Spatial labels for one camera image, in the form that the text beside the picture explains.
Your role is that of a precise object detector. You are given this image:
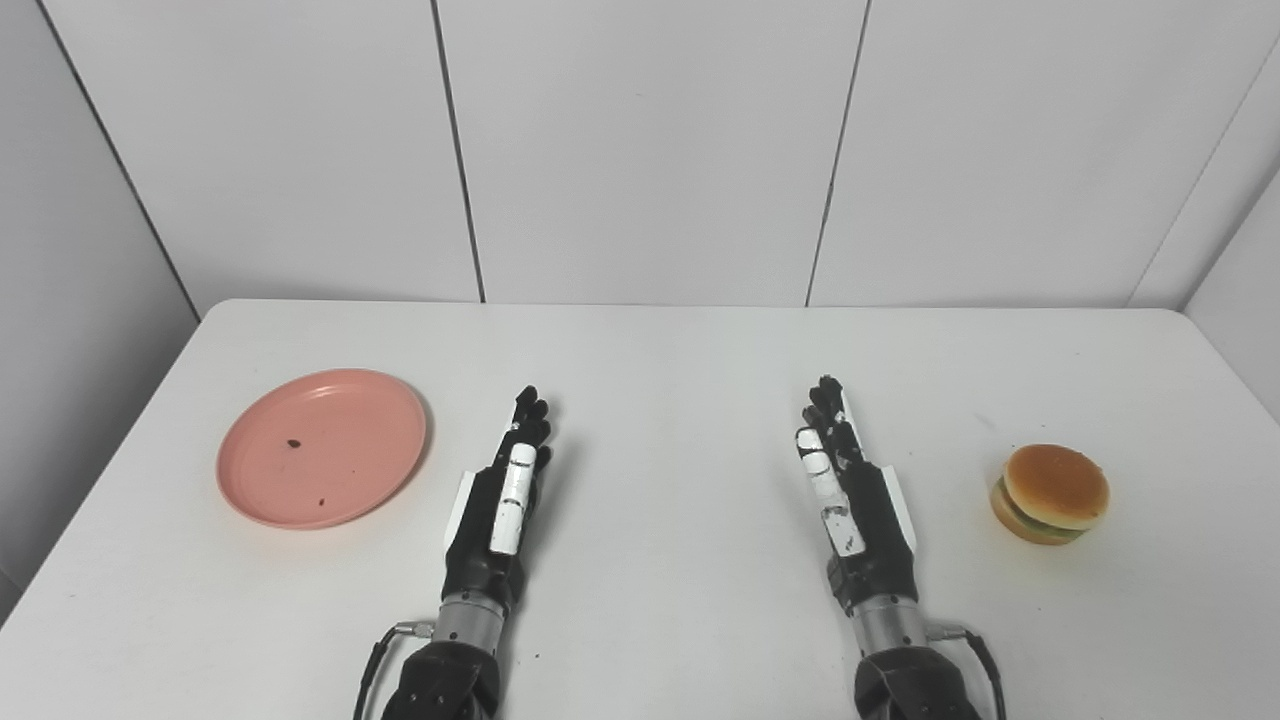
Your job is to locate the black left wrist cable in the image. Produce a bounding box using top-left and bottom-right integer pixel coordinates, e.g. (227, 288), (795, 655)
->
(352, 621), (437, 720)

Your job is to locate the pink round plate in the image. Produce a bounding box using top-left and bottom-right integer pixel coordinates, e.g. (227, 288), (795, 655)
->
(216, 369), (428, 531)

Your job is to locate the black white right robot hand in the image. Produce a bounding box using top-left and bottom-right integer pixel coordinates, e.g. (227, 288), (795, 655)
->
(795, 376), (919, 616)

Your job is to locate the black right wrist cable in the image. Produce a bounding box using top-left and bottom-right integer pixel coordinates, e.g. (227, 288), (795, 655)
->
(925, 622), (1007, 720)

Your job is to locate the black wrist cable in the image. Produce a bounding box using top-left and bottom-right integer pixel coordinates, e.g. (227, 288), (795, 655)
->
(352, 621), (437, 720)
(925, 622), (1007, 720)

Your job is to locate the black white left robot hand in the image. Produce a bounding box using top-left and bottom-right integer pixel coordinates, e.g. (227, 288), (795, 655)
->
(443, 386), (554, 613)

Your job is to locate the toy hamburger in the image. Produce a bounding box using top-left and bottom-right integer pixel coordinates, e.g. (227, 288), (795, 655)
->
(990, 444), (1111, 547)

